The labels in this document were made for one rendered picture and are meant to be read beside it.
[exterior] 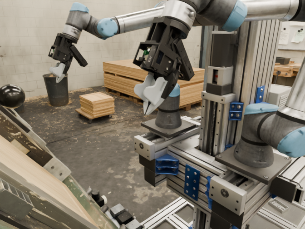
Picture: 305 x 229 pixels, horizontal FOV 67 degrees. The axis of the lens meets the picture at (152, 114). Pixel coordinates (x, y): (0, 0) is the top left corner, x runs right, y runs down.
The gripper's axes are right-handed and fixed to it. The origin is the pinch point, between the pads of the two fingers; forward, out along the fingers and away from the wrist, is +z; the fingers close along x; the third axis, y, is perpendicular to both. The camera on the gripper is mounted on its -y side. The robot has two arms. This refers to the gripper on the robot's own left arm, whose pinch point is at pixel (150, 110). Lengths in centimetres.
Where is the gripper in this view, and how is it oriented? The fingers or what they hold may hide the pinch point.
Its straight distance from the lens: 54.8
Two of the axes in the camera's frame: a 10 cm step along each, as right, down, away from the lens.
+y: -6.8, -2.4, -6.9
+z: -3.5, 9.3, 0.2
